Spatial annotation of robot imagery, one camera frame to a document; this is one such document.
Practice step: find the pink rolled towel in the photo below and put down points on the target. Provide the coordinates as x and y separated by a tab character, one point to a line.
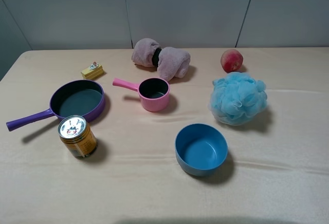
170	62

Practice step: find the blue plastic bowl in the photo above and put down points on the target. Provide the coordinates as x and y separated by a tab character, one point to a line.
200	149

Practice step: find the blue mesh bath sponge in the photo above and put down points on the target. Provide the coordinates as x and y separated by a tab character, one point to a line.
237	98

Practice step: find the yellow beverage can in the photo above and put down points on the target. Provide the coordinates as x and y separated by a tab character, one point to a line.
74	131

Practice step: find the pink saucepan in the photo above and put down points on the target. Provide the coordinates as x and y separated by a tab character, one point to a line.
153	92

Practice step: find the yellow toy cake slice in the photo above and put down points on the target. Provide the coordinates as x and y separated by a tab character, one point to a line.
93	71

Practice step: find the red peach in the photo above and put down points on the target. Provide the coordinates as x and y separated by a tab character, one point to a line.
231	60

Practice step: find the purple frying pan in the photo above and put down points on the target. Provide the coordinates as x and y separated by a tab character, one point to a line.
84	98

